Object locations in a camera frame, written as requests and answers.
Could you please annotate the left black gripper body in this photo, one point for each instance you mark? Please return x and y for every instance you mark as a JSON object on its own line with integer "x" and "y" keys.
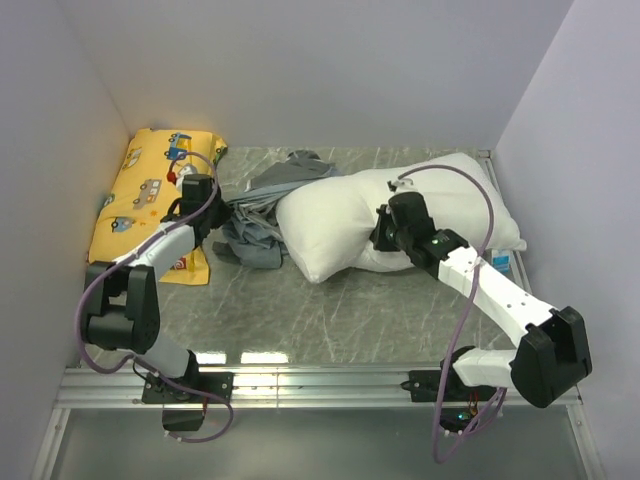
{"x": 218, "y": 211}

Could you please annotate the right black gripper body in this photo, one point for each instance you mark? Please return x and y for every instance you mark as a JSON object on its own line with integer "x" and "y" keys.
{"x": 386, "y": 237}

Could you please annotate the blue-grey pillowcase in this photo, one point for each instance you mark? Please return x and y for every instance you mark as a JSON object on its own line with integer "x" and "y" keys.
{"x": 252, "y": 236}

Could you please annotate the white pillow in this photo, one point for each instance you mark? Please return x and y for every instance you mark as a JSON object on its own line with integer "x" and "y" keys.
{"x": 346, "y": 222}

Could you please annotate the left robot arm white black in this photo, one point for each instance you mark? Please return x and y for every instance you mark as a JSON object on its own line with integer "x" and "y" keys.
{"x": 118, "y": 316}

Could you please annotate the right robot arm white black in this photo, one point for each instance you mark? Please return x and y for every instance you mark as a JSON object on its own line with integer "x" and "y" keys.
{"x": 550, "y": 353}

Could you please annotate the yellow cartoon car pillow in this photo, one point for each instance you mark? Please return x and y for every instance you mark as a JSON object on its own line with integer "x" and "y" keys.
{"x": 141, "y": 195}

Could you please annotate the blue white pillow label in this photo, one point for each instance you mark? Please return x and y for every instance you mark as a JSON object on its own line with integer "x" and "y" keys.
{"x": 501, "y": 260}

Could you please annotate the right black controller box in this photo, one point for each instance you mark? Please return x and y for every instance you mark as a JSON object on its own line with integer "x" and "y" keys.
{"x": 454, "y": 421}

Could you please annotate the black controller box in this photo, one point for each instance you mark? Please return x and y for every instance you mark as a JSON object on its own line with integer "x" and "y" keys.
{"x": 178, "y": 420}
{"x": 454, "y": 421}

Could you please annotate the left black controller box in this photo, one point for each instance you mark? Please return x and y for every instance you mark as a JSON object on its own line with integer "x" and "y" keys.
{"x": 178, "y": 420}

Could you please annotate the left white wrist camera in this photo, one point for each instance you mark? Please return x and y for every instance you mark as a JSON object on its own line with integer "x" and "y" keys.
{"x": 177, "y": 176}

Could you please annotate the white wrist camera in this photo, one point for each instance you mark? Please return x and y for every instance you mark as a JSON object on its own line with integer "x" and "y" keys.
{"x": 177, "y": 176}
{"x": 399, "y": 186}

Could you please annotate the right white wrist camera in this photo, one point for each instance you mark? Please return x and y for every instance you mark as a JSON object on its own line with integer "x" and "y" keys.
{"x": 399, "y": 186}

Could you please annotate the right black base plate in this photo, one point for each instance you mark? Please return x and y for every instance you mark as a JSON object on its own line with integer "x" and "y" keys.
{"x": 424, "y": 385}

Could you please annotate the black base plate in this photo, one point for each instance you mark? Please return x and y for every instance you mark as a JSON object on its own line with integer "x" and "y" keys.
{"x": 424, "y": 385}
{"x": 190, "y": 390}

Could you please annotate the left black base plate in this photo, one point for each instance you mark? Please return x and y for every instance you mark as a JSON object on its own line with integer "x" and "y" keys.
{"x": 190, "y": 390}

